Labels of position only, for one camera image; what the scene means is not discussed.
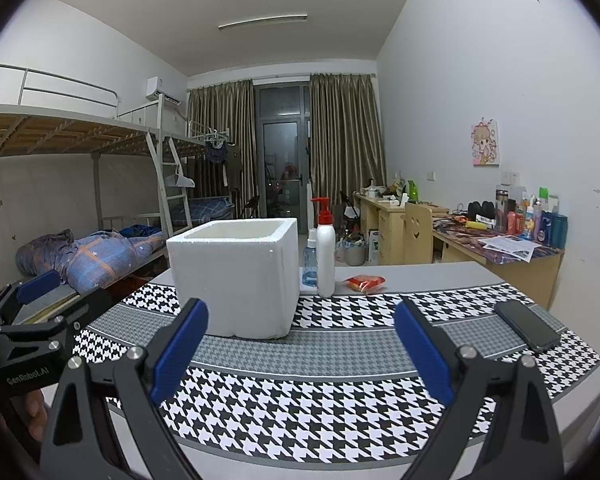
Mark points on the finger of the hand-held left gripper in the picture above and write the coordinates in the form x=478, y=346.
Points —
x=37, y=287
x=45, y=332

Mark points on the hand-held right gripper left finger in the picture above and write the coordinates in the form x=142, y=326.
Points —
x=180, y=350

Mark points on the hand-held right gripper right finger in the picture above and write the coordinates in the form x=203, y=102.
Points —
x=422, y=355

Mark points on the white foam box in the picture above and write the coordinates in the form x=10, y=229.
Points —
x=230, y=280

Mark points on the person's left hand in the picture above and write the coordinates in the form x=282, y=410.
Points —
x=36, y=407

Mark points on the blue plaid quilt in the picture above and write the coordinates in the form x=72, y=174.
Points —
x=95, y=260

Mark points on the red snack packet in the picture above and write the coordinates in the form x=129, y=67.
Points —
x=364, y=283

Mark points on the black smartphone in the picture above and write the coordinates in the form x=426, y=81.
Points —
x=530, y=326

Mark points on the dark blue cloth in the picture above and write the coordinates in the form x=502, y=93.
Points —
x=140, y=231

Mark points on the blue white carton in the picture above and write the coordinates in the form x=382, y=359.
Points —
x=373, y=247

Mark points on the wooden smiley chair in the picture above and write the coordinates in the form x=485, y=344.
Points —
x=419, y=235

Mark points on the grey bucket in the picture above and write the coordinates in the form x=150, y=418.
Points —
x=355, y=255

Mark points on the light wooden desk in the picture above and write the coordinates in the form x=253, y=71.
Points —
x=390, y=230

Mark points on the houndstooth table mat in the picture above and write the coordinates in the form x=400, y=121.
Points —
x=300, y=400

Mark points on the white lotion pump bottle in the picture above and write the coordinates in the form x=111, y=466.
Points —
x=326, y=260

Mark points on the printed paper sheets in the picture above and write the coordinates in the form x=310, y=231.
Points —
x=510, y=247

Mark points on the yellow packet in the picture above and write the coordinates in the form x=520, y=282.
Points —
x=477, y=224

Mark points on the blue mattress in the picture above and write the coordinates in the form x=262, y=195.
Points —
x=210, y=210

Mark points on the blue spray bottle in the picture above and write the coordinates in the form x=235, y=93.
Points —
x=310, y=265

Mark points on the wooden desk with patterned cover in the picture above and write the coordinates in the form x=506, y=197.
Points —
x=545, y=275

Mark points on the black headphones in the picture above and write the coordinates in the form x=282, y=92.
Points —
x=481, y=210

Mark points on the white metal bunk bed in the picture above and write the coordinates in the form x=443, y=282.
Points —
x=197, y=132
x=70, y=132

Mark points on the black folding chair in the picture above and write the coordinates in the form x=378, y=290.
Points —
x=250, y=207

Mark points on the red bottle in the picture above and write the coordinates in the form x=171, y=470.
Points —
x=515, y=222

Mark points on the dark thermos bottle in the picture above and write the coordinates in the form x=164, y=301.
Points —
x=501, y=210

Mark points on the white blue bottle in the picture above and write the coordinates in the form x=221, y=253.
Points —
x=529, y=222

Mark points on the dark blue bottle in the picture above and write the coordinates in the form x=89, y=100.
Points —
x=545, y=230

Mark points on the teal bottle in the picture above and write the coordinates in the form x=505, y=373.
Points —
x=559, y=232

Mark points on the dark hanging garment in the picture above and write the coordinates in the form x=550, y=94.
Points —
x=215, y=152

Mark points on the green capped bottle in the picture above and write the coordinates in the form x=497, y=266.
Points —
x=544, y=195

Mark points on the brown curtain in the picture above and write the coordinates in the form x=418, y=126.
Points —
x=220, y=140
x=347, y=135

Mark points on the glass balcony door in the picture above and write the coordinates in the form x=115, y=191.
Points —
x=282, y=150

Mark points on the white air conditioner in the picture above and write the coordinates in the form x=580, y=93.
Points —
x=161, y=89

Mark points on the ceiling tube light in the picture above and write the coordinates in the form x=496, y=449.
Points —
x=262, y=22

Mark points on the white double wall socket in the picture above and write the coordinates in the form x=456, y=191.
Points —
x=510, y=176

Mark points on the cartoon wall poster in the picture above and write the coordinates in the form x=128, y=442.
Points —
x=485, y=142

